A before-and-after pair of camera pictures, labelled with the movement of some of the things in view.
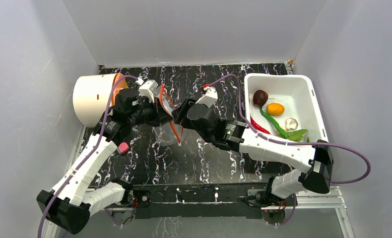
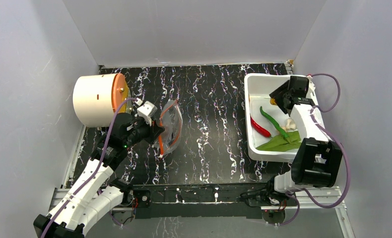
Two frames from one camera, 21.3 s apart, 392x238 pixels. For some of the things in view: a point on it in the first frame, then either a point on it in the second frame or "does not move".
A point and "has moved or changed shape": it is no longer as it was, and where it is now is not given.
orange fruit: [275, 109] to [272, 101]
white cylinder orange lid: [92, 94] does not move
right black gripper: [184, 111] to [289, 97]
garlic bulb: [291, 124] does not move
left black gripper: [159, 115] to [154, 130]
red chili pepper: [255, 125] does not move
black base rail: [202, 201] does not move
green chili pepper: [285, 135] does not move
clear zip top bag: [168, 133] has moved or changed shape
